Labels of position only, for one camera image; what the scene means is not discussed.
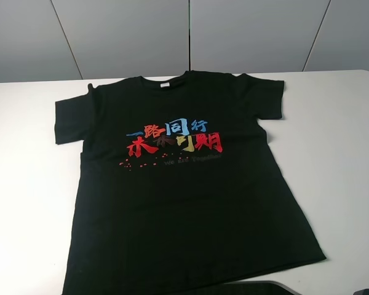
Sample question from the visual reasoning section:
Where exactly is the black printed t-shirt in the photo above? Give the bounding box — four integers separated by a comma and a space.
55, 72, 326, 283

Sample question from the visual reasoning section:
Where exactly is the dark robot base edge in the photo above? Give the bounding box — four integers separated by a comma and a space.
184, 271, 369, 295

